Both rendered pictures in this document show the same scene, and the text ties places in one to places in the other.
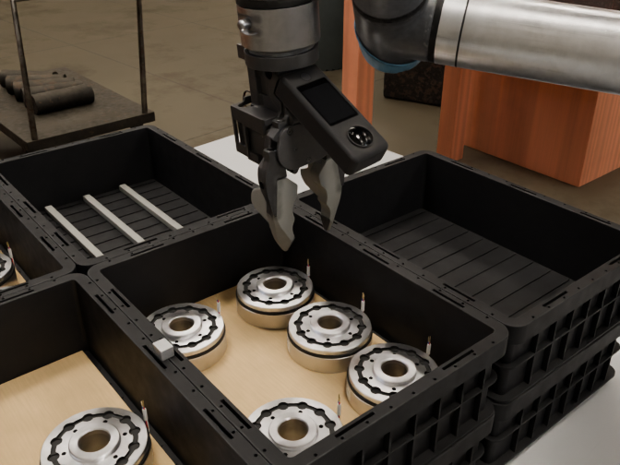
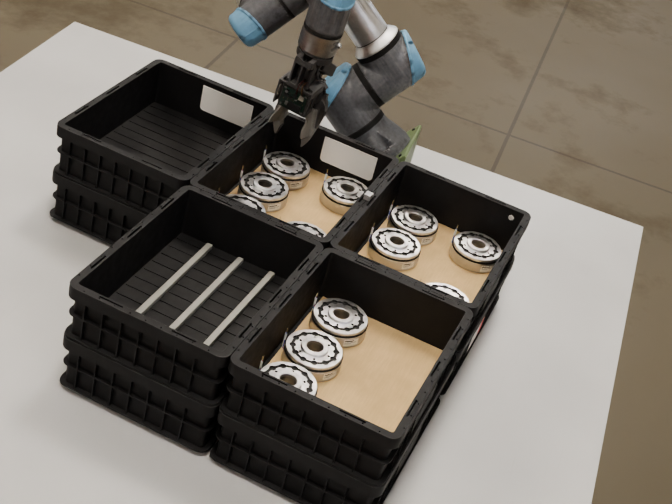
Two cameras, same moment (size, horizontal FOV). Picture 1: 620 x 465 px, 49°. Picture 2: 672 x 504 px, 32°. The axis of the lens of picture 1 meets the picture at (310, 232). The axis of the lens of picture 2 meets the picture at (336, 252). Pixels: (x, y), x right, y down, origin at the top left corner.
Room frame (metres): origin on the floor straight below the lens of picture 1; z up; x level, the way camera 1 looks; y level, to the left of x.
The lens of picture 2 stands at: (1.71, 1.72, 2.14)
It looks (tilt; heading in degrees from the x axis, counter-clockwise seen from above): 34 degrees down; 234
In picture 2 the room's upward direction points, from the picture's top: 15 degrees clockwise
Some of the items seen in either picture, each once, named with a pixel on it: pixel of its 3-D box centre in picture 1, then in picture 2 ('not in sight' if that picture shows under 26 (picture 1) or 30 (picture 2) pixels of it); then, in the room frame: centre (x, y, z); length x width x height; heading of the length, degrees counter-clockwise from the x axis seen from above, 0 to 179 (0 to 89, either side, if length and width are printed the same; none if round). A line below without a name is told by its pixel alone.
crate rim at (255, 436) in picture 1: (283, 306); (298, 175); (0.62, 0.03, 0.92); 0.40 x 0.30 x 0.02; 39
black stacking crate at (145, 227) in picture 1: (128, 217); (198, 291); (0.93, 0.28, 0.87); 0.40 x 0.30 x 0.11; 39
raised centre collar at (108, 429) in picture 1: (94, 442); (396, 241); (0.47, 0.21, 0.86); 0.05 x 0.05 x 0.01
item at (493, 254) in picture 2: not in sight; (477, 246); (0.30, 0.25, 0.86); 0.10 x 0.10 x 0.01
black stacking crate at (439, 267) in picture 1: (455, 257); (166, 140); (0.81, -0.20, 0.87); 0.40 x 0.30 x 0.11; 39
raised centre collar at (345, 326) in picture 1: (329, 323); (264, 184); (0.66, -0.02, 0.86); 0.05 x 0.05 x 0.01
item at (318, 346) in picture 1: (329, 327); (264, 186); (0.66, -0.02, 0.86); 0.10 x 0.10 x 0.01
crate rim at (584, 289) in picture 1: (459, 225); (170, 119); (0.81, -0.20, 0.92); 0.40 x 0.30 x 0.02; 39
